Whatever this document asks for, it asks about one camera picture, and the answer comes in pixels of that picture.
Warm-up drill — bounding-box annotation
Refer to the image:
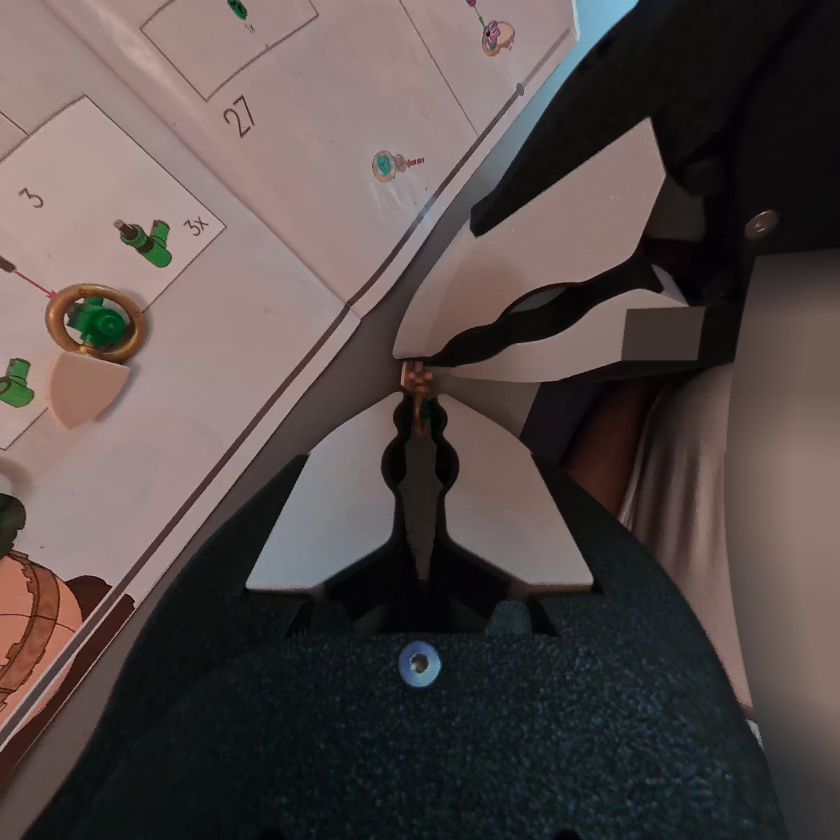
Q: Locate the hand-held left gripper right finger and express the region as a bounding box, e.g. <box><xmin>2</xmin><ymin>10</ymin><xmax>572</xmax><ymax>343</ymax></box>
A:
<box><xmin>432</xmin><ymin>392</ymin><xmax>595</xmax><ymax>597</ymax></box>

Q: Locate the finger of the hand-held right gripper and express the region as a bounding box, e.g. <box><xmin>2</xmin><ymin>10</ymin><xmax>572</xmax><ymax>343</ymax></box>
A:
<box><xmin>392</xmin><ymin>118</ymin><xmax>669</xmax><ymax>360</ymax></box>
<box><xmin>428</xmin><ymin>266</ymin><xmax>690</xmax><ymax>395</ymax></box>

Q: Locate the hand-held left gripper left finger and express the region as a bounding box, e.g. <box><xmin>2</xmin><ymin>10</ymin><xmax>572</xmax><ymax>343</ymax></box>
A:
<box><xmin>245</xmin><ymin>392</ymin><xmax>406</xmax><ymax>597</ymax></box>

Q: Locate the grey desk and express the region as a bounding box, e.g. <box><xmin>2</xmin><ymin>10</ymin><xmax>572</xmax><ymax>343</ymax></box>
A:
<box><xmin>0</xmin><ymin>0</ymin><xmax>641</xmax><ymax>788</ymax></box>

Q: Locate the person's leg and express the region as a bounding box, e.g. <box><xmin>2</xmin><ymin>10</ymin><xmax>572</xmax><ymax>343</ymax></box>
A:
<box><xmin>561</xmin><ymin>377</ymin><xmax>657</xmax><ymax>526</ymax></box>

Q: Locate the person's torso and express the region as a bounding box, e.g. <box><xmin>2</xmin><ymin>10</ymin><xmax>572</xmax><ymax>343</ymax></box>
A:
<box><xmin>617</xmin><ymin>252</ymin><xmax>840</xmax><ymax>749</ymax></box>

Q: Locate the white instruction booklet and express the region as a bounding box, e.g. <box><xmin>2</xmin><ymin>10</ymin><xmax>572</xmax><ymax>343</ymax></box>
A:
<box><xmin>0</xmin><ymin>0</ymin><xmax>580</xmax><ymax>749</ymax></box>

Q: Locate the gold ring petal brick assembly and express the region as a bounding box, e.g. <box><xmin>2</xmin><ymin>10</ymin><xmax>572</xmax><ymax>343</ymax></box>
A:
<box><xmin>45</xmin><ymin>282</ymin><xmax>147</xmax><ymax>432</ymax></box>

